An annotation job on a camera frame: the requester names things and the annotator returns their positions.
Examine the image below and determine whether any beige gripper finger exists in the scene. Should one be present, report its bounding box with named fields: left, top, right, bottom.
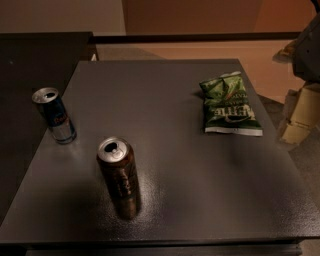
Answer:
left=278, top=82, right=320, bottom=145

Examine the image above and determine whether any green jalapeno chip bag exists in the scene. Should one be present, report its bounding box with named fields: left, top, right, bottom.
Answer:
left=199, top=71, right=263, bottom=137

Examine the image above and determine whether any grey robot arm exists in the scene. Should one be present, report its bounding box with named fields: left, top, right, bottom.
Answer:
left=273, top=13, right=320, bottom=145

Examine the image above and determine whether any tall brown drink can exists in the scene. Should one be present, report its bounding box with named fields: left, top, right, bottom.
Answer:
left=97, top=137, right=140, bottom=220

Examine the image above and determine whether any blue silver energy drink can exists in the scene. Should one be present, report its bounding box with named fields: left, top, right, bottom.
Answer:
left=32, top=87, right=77, bottom=144

